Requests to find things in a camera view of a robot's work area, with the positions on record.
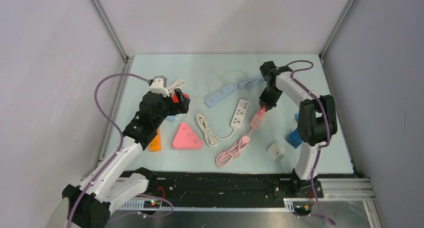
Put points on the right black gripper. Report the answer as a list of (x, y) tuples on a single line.
[(269, 103)]

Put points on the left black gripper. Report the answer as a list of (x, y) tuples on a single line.
[(181, 107)]

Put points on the red cube socket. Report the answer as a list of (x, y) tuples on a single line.
[(180, 98)]

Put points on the dark blue cube socket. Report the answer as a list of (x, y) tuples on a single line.
[(294, 138)]

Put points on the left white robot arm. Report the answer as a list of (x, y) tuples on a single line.
[(96, 198)]

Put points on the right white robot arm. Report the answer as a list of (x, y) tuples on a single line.
[(317, 121)]

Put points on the white plug adapter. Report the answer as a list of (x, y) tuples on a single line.
[(275, 151)]

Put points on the light blue table mat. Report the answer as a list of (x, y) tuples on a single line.
[(206, 74)]

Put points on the small light blue charger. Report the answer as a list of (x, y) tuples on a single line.
[(172, 118)]

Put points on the light blue power strip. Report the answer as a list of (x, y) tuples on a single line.
[(220, 95)]

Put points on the white power strip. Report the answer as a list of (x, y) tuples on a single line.
[(239, 114)]

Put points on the pink triangular power strip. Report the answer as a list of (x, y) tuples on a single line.
[(186, 138)]

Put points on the orange power strip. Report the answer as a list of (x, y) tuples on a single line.
[(155, 145)]

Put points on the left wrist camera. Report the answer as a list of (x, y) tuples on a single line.
[(158, 86)]

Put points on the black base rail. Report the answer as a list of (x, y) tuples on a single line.
[(228, 190)]

